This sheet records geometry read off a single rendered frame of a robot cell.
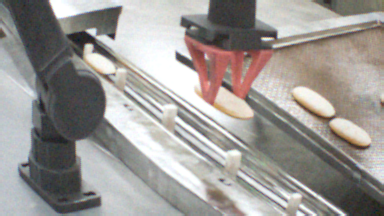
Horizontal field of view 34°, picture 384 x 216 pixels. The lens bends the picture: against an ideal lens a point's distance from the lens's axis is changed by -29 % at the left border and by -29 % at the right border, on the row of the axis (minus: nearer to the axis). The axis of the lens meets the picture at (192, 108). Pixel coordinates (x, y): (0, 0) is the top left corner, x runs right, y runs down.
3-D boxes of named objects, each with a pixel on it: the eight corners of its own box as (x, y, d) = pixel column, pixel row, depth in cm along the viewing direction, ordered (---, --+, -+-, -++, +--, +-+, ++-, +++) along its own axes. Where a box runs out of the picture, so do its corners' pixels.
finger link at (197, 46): (260, 110, 95) (267, 35, 92) (207, 117, 91) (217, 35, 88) (228, 88, 100) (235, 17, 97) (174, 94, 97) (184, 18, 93)
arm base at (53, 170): (16, 173, 90) (59, 215, 83) (12, 121, 87) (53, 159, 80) (53, 163, 96) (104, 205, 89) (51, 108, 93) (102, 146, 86)
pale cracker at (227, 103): (184, 88, 99) (185, 79, 99) (212, 85, 101) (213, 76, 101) (234, 122, 91) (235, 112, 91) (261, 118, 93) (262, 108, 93)
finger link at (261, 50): (268, 108, 96) (275, 35, 92) (218, 116, 92) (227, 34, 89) (236, 87, 101) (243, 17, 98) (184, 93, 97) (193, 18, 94)
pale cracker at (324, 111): (286, 94, 108) (285, 86, 107) (303, 87, 110) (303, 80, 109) (324, 121, 100) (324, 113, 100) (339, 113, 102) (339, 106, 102)
